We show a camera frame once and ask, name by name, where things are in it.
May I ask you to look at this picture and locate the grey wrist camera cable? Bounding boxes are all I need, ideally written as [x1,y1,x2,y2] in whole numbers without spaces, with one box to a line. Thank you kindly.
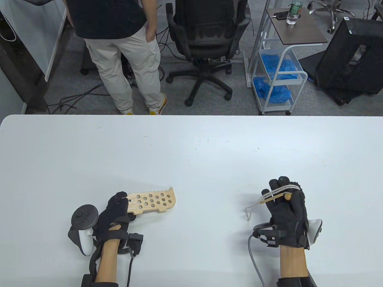
[248,235,267,287]

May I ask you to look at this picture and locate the person's left hand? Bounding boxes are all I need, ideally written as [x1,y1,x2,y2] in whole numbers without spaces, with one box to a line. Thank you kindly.
[93,192,136,241]

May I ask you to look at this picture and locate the white rolling cart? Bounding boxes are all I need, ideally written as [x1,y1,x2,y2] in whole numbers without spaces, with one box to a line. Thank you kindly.
[251,45,308,116]

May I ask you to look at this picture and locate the person's right forearm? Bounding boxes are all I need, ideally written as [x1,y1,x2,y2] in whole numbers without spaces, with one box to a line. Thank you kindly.
[280,246,308,280]

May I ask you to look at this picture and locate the black office chair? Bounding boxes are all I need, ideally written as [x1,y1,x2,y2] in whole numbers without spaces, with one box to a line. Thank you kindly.
[165,0,252,106]

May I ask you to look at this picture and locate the white rope with wooden needle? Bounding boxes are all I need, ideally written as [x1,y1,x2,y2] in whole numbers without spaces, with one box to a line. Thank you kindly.
[245,185,301,222]

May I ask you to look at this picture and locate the brown top side table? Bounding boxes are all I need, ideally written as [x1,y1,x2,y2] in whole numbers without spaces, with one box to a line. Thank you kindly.
[245,0,329,88]

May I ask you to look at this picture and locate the chrome chair base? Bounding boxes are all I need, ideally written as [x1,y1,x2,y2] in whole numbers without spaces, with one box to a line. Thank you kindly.
[308,0,355,34]

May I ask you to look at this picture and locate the grey white handheld controller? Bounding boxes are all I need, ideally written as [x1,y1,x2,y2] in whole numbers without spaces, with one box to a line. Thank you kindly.
[308,219,323,246]
[68,204,99,257]

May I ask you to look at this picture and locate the black floor cables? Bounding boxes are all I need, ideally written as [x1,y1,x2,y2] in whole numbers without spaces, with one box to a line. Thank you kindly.
[48,27,180,115]

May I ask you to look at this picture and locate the white cable loop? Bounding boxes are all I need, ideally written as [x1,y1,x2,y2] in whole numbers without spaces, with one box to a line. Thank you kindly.
[0,9,17,42]

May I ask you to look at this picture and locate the black forearm strap pack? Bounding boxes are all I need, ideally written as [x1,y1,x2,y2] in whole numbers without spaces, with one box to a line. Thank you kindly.
[81,242,104,287]
[277,271,317,287]

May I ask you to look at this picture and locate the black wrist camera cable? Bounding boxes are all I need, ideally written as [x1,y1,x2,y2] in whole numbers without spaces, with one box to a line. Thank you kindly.
[126,257,134,287]

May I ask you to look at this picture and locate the wooden crocodile lacing toy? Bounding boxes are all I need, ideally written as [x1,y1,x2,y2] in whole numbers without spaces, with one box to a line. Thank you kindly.
[126,187,176,215]

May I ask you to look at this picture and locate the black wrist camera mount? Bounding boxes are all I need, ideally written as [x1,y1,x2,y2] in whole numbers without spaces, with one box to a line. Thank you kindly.
[253,223,285,248]
[120,233,143,257]

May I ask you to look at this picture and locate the blue plastic bag pile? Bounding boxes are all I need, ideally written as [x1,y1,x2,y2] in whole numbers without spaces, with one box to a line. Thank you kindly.
[254,77,292,103]
[261,53,301,80]

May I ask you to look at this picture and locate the dark wooden desk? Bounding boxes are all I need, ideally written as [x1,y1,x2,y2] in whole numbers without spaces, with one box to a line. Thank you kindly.
[0,0,84,114]

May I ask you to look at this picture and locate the black flat board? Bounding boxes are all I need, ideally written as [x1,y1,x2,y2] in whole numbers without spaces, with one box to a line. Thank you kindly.
[299,50,371,106]

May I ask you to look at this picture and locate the black mesh frame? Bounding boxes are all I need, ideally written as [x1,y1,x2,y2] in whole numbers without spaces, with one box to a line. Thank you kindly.
[316,17,383,96]

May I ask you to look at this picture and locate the black rolling platform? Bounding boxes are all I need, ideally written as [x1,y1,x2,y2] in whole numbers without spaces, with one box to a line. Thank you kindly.
[80,51,96,75]

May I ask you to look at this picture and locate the person's right hand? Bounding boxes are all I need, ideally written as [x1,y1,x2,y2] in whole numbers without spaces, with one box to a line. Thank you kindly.
[261,176,309,249]

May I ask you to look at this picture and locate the white panel board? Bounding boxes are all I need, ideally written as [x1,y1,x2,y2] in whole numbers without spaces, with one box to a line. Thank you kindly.
[0,0,72,82]

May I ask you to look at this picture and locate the clear plastic water bottle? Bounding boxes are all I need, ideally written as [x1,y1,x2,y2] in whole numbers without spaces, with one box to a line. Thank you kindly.
[286,1,303,25]

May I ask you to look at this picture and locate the person's left forearm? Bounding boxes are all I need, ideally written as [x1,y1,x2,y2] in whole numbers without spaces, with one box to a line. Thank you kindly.
[95,239,120,283]

